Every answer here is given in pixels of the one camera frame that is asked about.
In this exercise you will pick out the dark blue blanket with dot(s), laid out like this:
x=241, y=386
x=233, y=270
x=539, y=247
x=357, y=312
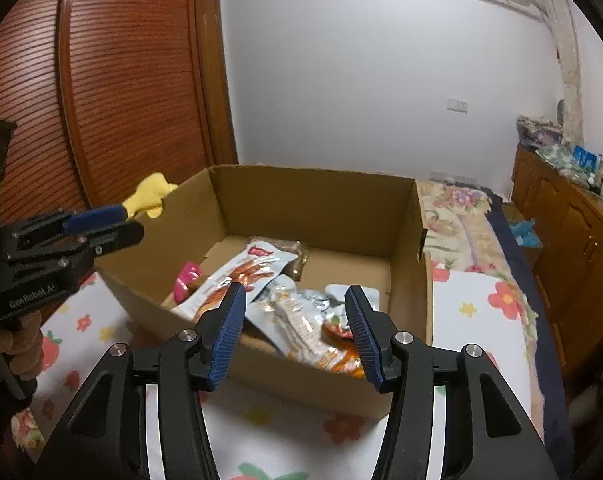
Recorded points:
x=536, y=300

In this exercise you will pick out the green patterned cloth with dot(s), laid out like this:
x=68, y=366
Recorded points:
x=556, y=157

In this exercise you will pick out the patterned cream curtain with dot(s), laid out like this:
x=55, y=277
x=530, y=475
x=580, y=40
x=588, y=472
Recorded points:
x=569, y=85

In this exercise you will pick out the cardboard box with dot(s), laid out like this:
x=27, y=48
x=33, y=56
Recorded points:
x=306, y=200

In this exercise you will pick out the white wall switch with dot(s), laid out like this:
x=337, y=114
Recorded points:
x=457, y=105

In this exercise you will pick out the light blue orange snack pouch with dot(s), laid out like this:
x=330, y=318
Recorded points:
x=281, y=315

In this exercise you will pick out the silver snack packet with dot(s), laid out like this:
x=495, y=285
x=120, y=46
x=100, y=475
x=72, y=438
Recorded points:
x=334, y=295

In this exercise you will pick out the brown biscuit packet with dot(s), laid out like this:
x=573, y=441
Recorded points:
x=291, y=255

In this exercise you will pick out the red white snack pouch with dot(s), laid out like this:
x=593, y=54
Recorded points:
x=246, y=270

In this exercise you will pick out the person's left hand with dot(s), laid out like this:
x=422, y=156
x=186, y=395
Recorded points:
x=29, y=350

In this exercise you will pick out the wooden door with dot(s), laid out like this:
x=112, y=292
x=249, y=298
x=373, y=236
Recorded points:
x=216, y=85

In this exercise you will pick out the wooden sideboard cabinet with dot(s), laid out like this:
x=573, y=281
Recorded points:
x=571, y=240

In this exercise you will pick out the blue cloth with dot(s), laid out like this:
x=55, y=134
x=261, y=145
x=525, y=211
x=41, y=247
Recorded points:
x=526, y=232

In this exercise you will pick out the floral quilt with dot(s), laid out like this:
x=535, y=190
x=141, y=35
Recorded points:
x=456, y=220

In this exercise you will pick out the pink bread packet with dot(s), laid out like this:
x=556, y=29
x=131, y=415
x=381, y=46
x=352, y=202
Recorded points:
x=186, y=280

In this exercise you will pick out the wooden louvred wardrobe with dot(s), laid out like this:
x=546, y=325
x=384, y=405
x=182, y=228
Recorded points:
x=131, y=85

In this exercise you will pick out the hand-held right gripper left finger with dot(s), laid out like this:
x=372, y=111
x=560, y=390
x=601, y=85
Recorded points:
x=226, y=335

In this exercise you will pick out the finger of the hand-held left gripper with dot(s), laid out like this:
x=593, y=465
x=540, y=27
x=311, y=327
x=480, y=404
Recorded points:
x=94, y=220
x=121, y=235

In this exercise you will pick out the white flower-print bedsheet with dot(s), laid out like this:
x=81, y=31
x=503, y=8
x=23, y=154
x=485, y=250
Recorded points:
x=461, y=340

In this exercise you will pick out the blue carton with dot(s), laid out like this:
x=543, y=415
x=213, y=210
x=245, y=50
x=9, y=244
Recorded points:
x=587, y=158

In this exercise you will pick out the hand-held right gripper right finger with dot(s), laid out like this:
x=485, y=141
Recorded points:
x=364, y=335

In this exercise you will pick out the yellow plush toy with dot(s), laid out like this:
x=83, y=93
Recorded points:
x=149, y=195

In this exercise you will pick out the pile of floral bags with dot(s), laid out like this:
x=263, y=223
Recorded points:
x=539, y=132

